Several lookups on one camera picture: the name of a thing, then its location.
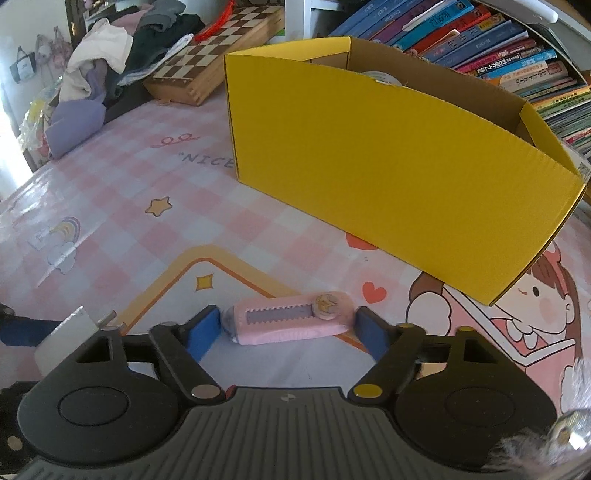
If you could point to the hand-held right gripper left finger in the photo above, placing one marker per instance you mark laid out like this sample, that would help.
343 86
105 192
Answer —
203 332

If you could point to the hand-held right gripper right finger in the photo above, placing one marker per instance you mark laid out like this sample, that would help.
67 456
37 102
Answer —
371 332

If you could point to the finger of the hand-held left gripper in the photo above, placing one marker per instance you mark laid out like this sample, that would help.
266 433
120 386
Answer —
23 332
11 424

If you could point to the white charger plug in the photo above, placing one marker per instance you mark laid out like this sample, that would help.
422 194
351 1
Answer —
69 337

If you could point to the pink utility knife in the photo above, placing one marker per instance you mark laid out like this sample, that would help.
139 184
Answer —
286 323

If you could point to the yellow cardboard box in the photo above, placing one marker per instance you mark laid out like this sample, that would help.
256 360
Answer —
369 161

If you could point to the clear printed tape roll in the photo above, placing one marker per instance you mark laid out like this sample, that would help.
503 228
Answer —
378 76

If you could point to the pink checked tablecloth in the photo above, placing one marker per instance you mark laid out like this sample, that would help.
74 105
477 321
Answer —
138 221

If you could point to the white fluffy fabric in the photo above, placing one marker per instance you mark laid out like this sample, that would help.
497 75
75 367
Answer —
521 454

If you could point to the purple garment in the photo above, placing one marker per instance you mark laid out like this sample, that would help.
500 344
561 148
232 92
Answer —
74 124

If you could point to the dark hanging tote bag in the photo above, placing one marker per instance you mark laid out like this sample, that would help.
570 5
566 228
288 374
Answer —
23 67

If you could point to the black garment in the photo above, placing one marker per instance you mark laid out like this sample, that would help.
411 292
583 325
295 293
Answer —
152 41

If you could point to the wooden chessboard box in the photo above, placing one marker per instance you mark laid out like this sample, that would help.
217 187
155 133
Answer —
221 37

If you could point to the red tassel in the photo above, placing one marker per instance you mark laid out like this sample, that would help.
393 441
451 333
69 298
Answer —
212 27

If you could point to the row of leaning books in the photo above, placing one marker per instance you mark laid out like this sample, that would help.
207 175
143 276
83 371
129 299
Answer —
508 50

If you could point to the grey garment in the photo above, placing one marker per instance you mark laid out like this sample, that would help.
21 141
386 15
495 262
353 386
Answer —
161 11

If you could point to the white bookshelf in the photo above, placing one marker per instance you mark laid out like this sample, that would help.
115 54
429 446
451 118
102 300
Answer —
300 14

